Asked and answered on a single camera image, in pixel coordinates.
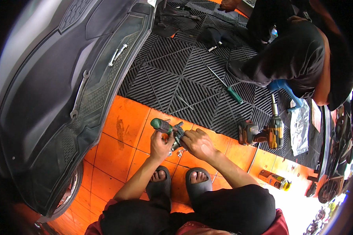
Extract person's right hand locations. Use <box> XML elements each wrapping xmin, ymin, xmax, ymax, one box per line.
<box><xmin>179</xmin><ymin>128</ymin><xmax>220</xmax><ymax>162</ymax></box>

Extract person's left hand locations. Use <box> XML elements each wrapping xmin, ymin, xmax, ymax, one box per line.
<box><xmin>149</xmin><ymin>129</ymin><xmax>176</xmax><ymax>162</ymax></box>

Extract grey metal mechanical part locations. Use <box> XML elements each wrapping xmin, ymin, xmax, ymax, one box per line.
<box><xmin>171</xmin><ymin>121</ymin><xmax>186</xmax><ymax>152</ymax></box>

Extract green handled screwdriver with grey band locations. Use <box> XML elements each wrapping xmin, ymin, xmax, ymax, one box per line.
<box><xmin>150</xmin><ymin>118</ymin><xmax>175</xmax><ymax>135</ymax></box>

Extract small silver metal bolts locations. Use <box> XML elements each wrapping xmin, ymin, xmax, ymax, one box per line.
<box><xmin>168</xmin><ymin>148</ymin><xmax>187</xmax><ymax>158</ymax></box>

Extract thin grey metal pin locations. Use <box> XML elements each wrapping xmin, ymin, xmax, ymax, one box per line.
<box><xmin>176</xmin><ymin>95</ymin><xmax>195</xmax><ymax>111</ymax></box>

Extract black grid floor mat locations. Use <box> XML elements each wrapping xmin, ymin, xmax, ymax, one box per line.
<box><xmin>118</xmin><ymin>0</ymin><xmax>330</xmax><ymax>170</ymax></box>

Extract thin metal rod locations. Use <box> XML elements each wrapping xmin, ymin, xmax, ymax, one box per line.
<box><xmin>247</xmin><ymin>142</ymin><xmax>261</xmax><ymax>174</ymax></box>

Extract person's legs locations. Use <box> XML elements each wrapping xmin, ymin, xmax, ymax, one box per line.
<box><xmin>100</xmin><ymin>165</ymin><xmax>277</xmax><ymax>235</ymax></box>

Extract yellow black impact wrench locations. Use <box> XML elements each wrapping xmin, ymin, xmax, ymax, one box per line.
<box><xmin>238</xmin><ymin>94</ymin><xmax>285</xmax><ymax>150</ymax></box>

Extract orange spray can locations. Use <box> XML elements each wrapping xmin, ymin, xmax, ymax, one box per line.
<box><xmin>258</xmin><ymin>169</ymin><xmax>292</xmax><ymax>192</ymax></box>

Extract black cloth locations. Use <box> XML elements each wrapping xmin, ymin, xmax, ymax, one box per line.
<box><xmin>197</xmin><ymin>27</ymin><xmax>242</xmax><ymax>50</ymax></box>

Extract silver socket extension bar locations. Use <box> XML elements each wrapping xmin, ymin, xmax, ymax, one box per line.
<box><xmin>108</xmin><ymin>44</ymin><xmax>128</xmax><ymax>67</ymax></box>

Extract blue plastic stool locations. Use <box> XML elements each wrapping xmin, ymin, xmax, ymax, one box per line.
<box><xmin>267</xmin><ymin>79</ymin><xmax>305</xmax><ymax>114</ymax></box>

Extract clear plastic bag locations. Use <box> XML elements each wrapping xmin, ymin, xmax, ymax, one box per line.
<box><xmin>289</xmin><ymin>99</ymin><xmax>310</xmax><ymax>156</ymax></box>

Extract silver combination wrench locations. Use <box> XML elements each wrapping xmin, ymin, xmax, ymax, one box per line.
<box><xmin>70</xmin><ymin>70</ymin><xmax>90</xmax><ymax>119</ymax></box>

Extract person's body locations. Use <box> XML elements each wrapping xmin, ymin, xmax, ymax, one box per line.
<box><xmin>85</xmin><ymin>199</ymin><xmax>289</xmax><ymax>235</ymax></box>

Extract white paper sheet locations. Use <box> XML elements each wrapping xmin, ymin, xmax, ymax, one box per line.
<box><xmin>311</xmin><ymin>99</ymin><xmax>323</xmax><ymax>133</ymax></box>

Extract black scooter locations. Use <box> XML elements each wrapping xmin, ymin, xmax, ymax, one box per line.
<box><xmin>0</xmin><ymin>0</ymin><xmax>159</xmax><ymax>223</ymax></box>

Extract parked motorcycle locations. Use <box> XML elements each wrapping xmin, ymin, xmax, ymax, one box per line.
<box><xmin>305</xmin><ymin>97</ymin><xmax>353</xmax><ymax>204</ymax></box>

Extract long green handled screwdriver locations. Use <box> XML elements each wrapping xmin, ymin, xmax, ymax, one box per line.
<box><xmin>207</xmin><ymin>66</ymin><xmax>244</xmax><ymax>105</ymax></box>

